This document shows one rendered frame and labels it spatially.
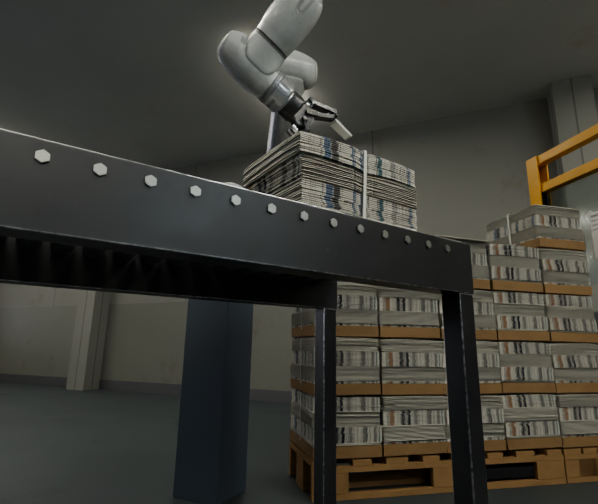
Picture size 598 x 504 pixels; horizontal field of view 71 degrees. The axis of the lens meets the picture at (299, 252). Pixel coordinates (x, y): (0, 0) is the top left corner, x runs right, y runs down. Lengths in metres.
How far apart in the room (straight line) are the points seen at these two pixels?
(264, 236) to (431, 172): 3.98
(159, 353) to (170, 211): 5.00
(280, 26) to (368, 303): 1.12
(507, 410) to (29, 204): 1.95
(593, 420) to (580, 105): 2.90
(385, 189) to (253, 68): 0.44
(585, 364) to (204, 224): 2.10
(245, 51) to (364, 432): 1.41
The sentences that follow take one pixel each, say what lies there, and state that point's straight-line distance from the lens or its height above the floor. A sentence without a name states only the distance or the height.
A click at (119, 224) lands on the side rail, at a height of 0.71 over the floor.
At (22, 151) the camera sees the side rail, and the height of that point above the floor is 0.78.
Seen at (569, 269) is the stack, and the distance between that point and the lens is 2.47.
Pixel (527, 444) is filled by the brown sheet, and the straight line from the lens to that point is 2.22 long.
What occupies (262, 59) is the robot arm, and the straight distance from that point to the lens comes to 1.13.
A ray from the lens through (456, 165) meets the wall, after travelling 4.59.
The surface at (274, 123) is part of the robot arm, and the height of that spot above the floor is 1.43.
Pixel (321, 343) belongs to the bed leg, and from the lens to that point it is 1.35.
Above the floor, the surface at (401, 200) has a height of 0.93.
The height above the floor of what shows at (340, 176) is 0.94.
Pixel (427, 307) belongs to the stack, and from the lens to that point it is 1.93.
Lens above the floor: 0.55
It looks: 13 degrees up
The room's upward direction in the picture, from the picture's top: 1 degrees clockwise
